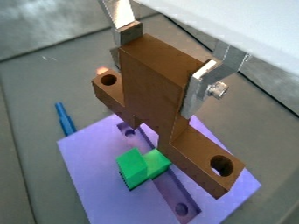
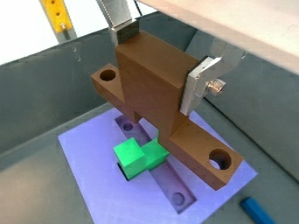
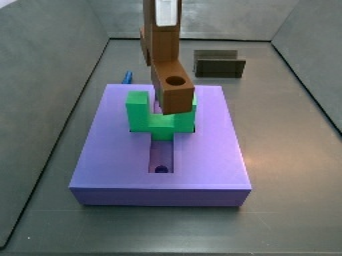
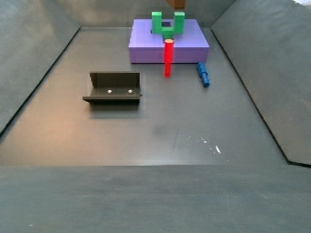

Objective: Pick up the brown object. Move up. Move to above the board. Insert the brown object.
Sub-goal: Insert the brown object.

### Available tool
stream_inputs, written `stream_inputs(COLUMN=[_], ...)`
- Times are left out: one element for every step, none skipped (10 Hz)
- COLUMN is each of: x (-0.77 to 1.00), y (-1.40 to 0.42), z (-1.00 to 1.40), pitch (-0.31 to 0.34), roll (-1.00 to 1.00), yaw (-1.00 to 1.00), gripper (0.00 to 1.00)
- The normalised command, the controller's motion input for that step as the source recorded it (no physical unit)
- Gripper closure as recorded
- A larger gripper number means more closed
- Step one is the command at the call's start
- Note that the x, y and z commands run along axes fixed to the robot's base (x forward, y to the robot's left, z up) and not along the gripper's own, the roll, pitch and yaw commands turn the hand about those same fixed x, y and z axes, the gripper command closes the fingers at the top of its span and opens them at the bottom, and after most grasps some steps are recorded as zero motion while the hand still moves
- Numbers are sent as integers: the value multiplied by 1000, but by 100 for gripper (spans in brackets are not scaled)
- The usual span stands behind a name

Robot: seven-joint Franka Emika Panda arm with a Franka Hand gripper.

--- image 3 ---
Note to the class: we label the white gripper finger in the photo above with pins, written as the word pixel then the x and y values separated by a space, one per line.
pixel 166 12

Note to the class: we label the brown T-shaped block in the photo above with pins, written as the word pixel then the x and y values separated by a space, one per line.
pixel 159 42

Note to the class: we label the purple base board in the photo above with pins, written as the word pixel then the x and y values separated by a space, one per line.
pixel 195 170

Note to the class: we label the blue cylindrical peg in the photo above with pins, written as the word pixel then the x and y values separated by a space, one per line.
pixel 127 79

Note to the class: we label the green U-shaped block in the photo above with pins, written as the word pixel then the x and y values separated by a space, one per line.
pixel 162 126

